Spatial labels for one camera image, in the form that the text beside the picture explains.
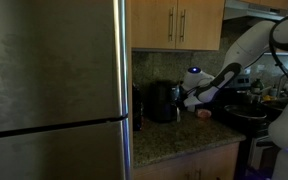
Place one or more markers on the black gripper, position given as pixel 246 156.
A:
pixel 183 97

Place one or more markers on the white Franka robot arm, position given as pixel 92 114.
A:
pixel 247 46

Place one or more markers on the black air fryer body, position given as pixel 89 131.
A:
pixel 160 101

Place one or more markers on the black frying pan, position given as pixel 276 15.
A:
pixel 245 111

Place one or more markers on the wooden lower counter cabinet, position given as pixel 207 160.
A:
pixel 190 163

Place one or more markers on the green dish soap bottle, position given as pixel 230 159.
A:
pixel 257 86

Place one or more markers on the black kitchen stove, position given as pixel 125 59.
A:
pixel 250 133

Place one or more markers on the yellow sponge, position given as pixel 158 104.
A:
pixel 267 98

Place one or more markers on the metal sink faucet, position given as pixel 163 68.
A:
pixel 282 83

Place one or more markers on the range hood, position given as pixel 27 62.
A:
pixel 254 8

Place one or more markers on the stainless steel refrigerator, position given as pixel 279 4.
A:
pixel 50 90

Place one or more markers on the wooden upper wall cabinet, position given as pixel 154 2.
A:
pixel 177 23

